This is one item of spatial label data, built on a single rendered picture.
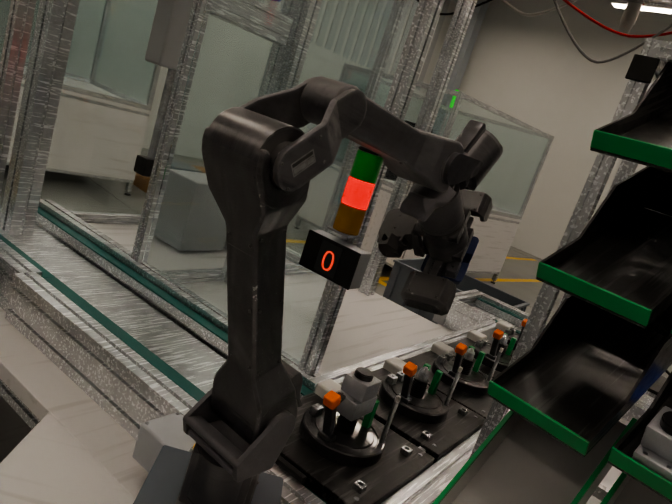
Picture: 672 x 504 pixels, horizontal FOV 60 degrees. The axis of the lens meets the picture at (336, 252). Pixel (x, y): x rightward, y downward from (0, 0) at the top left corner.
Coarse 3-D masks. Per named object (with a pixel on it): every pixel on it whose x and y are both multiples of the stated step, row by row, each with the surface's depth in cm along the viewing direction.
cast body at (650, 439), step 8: (664, 408) 63; (656, 416) 62; (664, 416) 61; (648, 424) 62; (656, 424) 61; (664, 424) 60; (648, 432) 61; (656, 432) 61; (664, 432) 60; (648, 440) 62; (656, 440) 61; (664, 440) 60; (640, 448) 62; (648, 448) 62; (656, 448) 61; (664, 448) 61; (632, 456) 63; (640, 456) 62; (648, 456) 61; (656, 456) 61; (664, 456) 61; (648, 464) 61; (656, 464) 61; (664, 464) 61; (656, 472) 61; (664, 472) 60
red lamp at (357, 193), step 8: (352, 184) 103; (360, 184) 102; (368, 184) 102; (344, 192) 104; (352, 192) 103; (360, 192) 102; (368, 192) 103; (344, 200) 104; (352, 200) 103; (360, 200) 103; (368, 200) 104; (360, 208) 103
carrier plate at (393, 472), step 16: (304, 400) 102; (320, 400) 104; (288, 448) 86; (304, 448) 88; (384, 448) 95; (400, 448) 97; (416, 448) 98; (304, 464) 84; (320, 464) 85; (336, 464) 86; (384, 464) 91; (400, 464) 92; (416, 464) 93; (320, 480) 82; (336, 480) 83; (352, 480) 84; (368, 480) 85; (384, 480) 86; (400, 480) 88; (320, 496) 81; (336, 496) 80; (352, 496) 80; (368, 496) 82; (384, 496) 83
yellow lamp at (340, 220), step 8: (344, 208) 104; (352, 208) 103; (336, 216) 105; (344, 216) 104; (352, 216) 103; (360, 216) 104; (336, 224) 105; (344, 224) 104; (352, 224) 104; (360, 224) 105; (344, 232) 104; (352, 232) 104
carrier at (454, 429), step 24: (384, 384) 114; (432, 384) 116; (384, 408) 109; (408, 408) 108; (432, 408) 110; (456, 408) 119; (408, 432) 103; (432, 432) 106; (456, 432) 108; (432, 456) 99
